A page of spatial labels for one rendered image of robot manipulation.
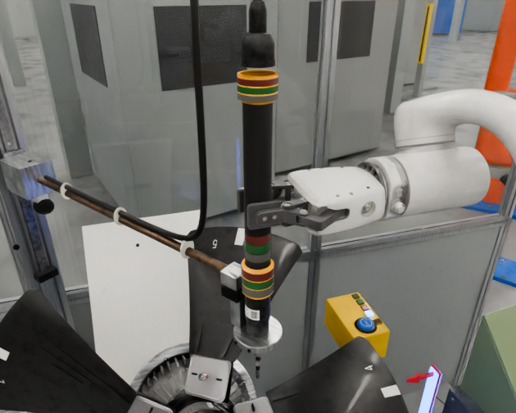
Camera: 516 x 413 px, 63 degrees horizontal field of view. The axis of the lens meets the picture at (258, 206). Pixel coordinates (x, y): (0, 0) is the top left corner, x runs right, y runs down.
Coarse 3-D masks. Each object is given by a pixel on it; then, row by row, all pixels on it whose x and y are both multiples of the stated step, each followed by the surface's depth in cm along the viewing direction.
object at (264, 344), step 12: (228, 276) 57; (240, 276) 57; (228, 288) 58; (240, 288) 58; (240, 300) 58; (240, 312) 59; (240, 324) 60; (276, 324) 61; (240, 336) 59; (264, 336) 59; (276, 336) 59; (252, 348) 57; (264, 348) 57
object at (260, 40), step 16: (256, 16) 41; (256, 32) 41; (256, 48) 41; (272, 48) 42; (240, 64) 43; (256, 64) 42; (272, 64) 43; (256, 304) 56; (256, 320) 57; (256, 336) 59
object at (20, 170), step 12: (12, 156) 90; (24, 156) 90; (36, 156) 90; (12, 168) 86; (24, 168) 85; (36, 168) 87; (48, 168) 89; (12, 180) 88; (24, 180) 85; (36, 180) 87; (12, 192) 91; (24, 192) 86; (36, 192) 88; (48, 192) 90
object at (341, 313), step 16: (336, 304) 112; (352, 304) 112; (368, 304) 113; (336, 320) 110; (352, 320) 107; (336, 336) 111; (352, 336) 102; (368, 336) 102; (384, 336) 104; (384, 352) 107
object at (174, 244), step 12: (60, 192) 82; (84, 204) 78; (96, 204) 76; (108, 216) 74; (120, 216) 72; (132, 228) 70; (144, 228) 69; (156, 240) 67; (168, 240) 65; (192, 252) 62; (204, 264) 61; (216, 264) 60
